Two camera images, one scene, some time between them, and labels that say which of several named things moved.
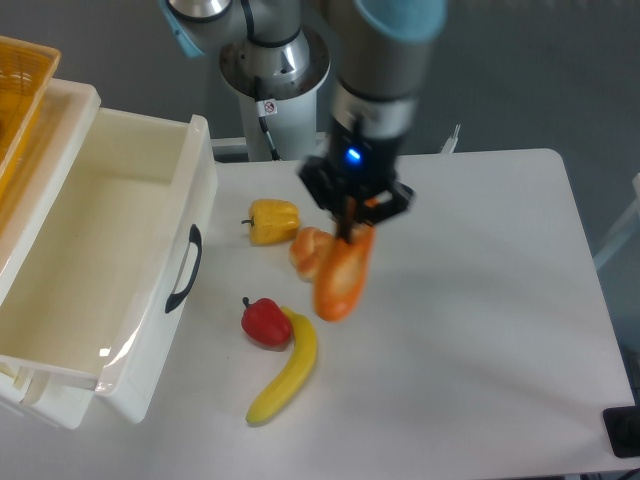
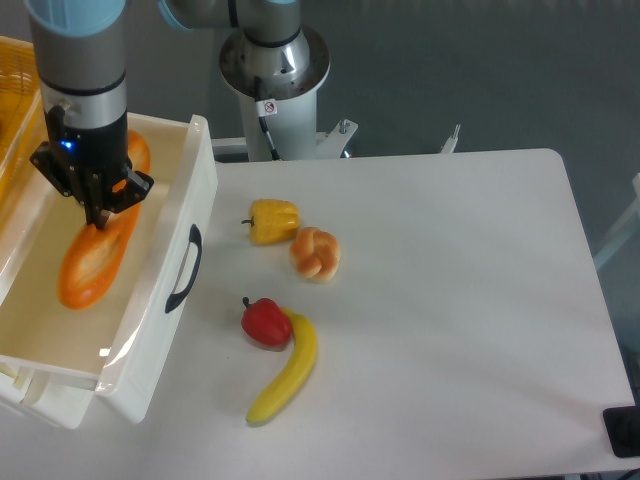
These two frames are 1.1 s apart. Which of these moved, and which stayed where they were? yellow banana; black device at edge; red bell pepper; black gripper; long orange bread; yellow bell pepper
Moved: long orange bread; black gripper
Stayed: yellow bell pepper; red bell pepper; black device at edge; yellow banana
